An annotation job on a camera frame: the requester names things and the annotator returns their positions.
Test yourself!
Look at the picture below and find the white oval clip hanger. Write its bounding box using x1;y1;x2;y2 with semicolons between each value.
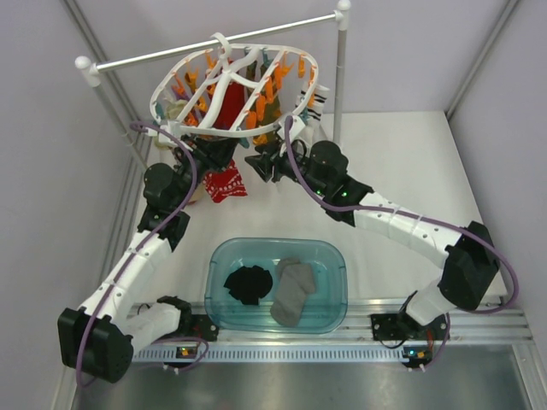
149;33;330;139

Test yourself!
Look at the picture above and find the teal transparent plastic tub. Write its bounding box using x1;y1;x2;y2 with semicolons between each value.
204;238;348;334

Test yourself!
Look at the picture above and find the red patterned sock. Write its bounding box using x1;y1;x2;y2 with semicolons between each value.
202;160;248;203

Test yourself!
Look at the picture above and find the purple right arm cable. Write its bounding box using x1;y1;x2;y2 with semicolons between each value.
282;114;521;372

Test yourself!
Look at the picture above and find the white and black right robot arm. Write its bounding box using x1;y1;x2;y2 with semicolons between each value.
244;141;500;343

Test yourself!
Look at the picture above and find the white drying rack stand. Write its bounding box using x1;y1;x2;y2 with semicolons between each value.
75;1;351;144

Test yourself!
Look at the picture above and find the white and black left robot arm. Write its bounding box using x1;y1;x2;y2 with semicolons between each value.
57;138;237;384

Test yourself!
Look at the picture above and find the grey sock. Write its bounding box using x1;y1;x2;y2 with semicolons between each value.
270;257;316;327

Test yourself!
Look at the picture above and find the olive green sock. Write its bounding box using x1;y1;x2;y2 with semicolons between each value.
246;57;281;146

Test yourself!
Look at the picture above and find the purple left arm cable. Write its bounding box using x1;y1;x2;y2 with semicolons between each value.
74;120;210;388

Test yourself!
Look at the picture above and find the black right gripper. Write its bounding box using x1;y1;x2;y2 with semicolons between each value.
245;138;329;198

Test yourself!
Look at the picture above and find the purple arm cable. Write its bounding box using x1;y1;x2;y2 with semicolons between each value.
282;114;521;372
74;120;210;388

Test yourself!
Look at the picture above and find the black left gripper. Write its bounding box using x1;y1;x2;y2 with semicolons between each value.
173;135;240;210

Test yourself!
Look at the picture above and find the white black striped sock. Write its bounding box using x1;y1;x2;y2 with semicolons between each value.
299;85;330;143

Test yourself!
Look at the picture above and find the aluminium mounting rail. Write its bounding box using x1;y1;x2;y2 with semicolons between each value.
122;302;533;368

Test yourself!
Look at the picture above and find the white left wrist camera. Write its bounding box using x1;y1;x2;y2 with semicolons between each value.
146;120;183;149

